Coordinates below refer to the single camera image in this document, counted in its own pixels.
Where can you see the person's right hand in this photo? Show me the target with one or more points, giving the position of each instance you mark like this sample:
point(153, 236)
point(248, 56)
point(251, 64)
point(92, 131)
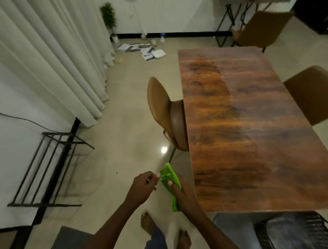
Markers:
point(187, 200)

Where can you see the person's left hand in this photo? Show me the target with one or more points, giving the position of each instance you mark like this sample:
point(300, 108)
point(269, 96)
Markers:
point(142, 187)

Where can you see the green cleaning cloth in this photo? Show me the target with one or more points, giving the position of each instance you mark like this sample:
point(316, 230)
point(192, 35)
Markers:
point(169, 172)

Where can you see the black plastic basket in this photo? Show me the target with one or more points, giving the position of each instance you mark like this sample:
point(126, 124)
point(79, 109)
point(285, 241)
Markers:
point(294, 231)

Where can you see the person's left forearm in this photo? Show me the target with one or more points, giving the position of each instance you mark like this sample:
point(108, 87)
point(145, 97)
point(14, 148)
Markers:
point(112, 228)

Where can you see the person's right forearm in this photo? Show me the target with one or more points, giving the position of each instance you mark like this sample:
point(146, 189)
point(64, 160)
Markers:
point(212, 233)

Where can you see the person's left foot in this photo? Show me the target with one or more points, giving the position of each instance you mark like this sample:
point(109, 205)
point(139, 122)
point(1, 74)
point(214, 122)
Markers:
point(147, 223)

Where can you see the person's foot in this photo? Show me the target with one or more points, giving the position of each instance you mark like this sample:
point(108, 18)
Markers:
point(147, 223)
point(184, 239)

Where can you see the person's right foot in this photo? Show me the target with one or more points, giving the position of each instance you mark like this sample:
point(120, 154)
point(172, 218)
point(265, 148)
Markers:
point(184, 239)

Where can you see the person's blue trousers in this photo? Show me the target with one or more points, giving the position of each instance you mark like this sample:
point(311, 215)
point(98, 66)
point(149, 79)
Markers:
point(157, 239)

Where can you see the white plastic stool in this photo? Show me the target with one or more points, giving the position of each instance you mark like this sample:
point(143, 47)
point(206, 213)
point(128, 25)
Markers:
point(230, 228)

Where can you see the brown upholstered chair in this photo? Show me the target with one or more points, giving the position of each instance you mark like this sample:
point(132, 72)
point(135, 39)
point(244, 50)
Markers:
point(261, 28)
point(159, 107)
point(310, 95)

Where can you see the dark grey floor mat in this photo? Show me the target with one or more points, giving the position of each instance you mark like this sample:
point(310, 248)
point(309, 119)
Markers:
point(69, 238)

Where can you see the black metal rack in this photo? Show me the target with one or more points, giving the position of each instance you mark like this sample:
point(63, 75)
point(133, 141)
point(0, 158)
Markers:
point(64, 143)

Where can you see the wooden table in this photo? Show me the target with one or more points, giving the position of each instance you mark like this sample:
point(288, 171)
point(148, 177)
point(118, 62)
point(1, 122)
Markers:
point(256, 128)

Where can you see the white flat box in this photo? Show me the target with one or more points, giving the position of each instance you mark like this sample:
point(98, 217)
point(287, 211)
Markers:
point(159, 54)

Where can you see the scattered papers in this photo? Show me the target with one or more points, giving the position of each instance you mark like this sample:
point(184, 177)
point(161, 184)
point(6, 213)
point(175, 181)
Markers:
point(130, 47)

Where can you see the clear spray bottle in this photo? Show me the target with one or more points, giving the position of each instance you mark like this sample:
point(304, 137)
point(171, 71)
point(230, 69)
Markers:
point(162, 38)

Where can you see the white plant pot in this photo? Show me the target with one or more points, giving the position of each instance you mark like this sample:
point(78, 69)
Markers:
point(114, 38)

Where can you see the white curtain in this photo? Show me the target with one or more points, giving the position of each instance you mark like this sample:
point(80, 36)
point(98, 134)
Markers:
point(51, 51)

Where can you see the green potted plant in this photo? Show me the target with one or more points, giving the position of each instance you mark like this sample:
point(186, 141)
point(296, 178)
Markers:
point(108, 15)

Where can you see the black legged side table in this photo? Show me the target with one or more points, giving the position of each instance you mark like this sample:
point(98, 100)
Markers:
point(225, 18)

